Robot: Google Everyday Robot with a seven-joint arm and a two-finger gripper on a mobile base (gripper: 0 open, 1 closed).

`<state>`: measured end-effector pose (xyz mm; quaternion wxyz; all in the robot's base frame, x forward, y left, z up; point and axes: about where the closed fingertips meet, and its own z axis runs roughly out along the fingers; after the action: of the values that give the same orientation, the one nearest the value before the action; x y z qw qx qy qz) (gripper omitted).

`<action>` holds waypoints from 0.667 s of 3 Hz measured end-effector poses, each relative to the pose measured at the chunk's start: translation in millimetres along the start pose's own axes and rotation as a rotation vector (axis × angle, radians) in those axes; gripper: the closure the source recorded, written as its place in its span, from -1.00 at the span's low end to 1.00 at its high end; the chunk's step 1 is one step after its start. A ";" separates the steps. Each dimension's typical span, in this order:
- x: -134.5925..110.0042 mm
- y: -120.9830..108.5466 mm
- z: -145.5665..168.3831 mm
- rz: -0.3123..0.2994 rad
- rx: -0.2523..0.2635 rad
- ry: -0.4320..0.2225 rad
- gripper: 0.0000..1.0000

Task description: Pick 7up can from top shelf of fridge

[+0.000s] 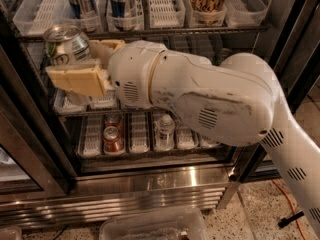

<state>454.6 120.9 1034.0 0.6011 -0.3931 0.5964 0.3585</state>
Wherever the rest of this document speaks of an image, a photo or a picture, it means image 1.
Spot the middle wire shelf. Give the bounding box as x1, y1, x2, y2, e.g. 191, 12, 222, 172
56, 108, 165, 117

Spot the clear plastic bin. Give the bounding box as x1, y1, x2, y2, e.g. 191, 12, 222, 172
99, 207, 209, 240

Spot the clear water bottle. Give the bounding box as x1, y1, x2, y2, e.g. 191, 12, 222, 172
156, 114, 175, 151

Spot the white 7up can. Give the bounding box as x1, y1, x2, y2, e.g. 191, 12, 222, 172
43, 24, 91, 66

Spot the top wire shelf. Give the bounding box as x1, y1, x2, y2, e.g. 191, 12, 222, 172
17, 25, 270, 43

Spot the red soda can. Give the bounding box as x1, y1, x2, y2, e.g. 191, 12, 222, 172
105, 114, 123, 130
103, 126, 124, 155

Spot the top shelf right tray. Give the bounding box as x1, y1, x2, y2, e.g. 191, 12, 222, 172
224, 0, 267, 28

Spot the black stand leg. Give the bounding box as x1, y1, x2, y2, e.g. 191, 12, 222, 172
278, 211, 304, 228

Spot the front red soda can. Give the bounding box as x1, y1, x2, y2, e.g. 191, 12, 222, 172
103, 126, 124, 155

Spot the rear red soda can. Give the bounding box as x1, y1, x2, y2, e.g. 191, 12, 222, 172
105, 114, 123, 130

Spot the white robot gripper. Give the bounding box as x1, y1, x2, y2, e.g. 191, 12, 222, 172
46, 39, 167, 108

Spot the blue silver tall can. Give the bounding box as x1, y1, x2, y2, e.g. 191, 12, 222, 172
69, 0, 98, 19

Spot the small clear container corner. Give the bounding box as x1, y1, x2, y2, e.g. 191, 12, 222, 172
0, 227, 22, 240

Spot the stainless steel fridge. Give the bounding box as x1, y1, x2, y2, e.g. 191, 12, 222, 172
0, 0, 319, 229

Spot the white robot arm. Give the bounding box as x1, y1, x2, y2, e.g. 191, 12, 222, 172
45, 40, 320, 235

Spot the wire shelf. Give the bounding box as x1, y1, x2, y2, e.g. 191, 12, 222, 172
17, 25, 270, 43
56, 108, 165, 117

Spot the orange cable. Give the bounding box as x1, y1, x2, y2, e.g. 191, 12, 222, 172
271, 179, 308, 240

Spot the top shelf empty tray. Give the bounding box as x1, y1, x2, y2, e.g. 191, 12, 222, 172
147, 0, 185, 29

